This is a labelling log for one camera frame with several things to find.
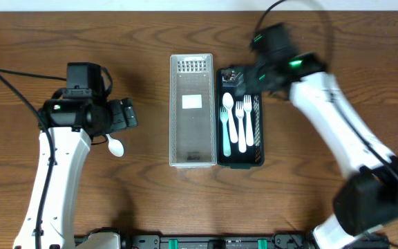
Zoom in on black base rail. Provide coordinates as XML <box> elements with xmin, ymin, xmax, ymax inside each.
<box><xmin>75</xmin><ymin>226</ymin><xmax>390</xmax><ymax>249</ymax></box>

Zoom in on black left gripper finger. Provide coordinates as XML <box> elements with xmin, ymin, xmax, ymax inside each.
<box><xmin>121</xmin><ymin>98</ymin><xmax>138</xmax><ymax>127</ymax></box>
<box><xmin>111</xmin><ymin>102</ymin><xmax>124</xmax><ymax>131</ymax></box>

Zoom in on pale pink plastic spoon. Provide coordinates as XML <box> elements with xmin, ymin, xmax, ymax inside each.
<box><xmin>222</xmin><ymin>92</ymin><xmax>238</xmax><ymax>143</ymax></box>

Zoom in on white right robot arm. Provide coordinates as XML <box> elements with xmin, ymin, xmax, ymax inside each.
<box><xmin>169</xmin><ymin>23</ymin><xmax>398</xmax><ymax>248</ymax></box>

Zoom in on white plastic fork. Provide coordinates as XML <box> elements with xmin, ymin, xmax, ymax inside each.
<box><xmin>243</xmin><ymin>95</ymin><xmax>254</xmax><ymax>147</ymax></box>
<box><xmin>236</xmin><ymin>101</ymin><xmax>247</xmax><ymax>153</ymax></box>

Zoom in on white plastic spoon near gripper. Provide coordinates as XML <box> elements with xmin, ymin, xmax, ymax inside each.
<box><xmin>106</xmin><ymin>134</ymin><xmax>125</xmax><ymax>157</ymax></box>

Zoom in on mint green plastic fork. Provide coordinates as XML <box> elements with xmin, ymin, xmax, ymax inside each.
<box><xmin>219</xmin><ymin>107</ymin><xmax>231</xmax><ymax>157</ymax></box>

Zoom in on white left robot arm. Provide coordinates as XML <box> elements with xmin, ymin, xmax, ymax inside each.
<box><xmin>13</xmin><ymin>98</ymin><xmax>137</xmax><ymax>248</ymax></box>

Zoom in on white label in basket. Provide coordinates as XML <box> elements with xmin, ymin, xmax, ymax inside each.
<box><xmin>182</xmin><ymin>95</ymin><xmax>202</xmax><ymax>109</ymax></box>

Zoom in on black plastic basket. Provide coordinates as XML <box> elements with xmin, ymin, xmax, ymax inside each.
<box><xmin>216</xmin><ymin>66</ymin><xmax>265</xmax><ymax>169</ymax></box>

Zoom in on clear plastic basket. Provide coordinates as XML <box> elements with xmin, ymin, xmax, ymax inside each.
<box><xmin>169</xmin><ymin>53</ymin><xmax>217</xmax><ymax>169</ymax></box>

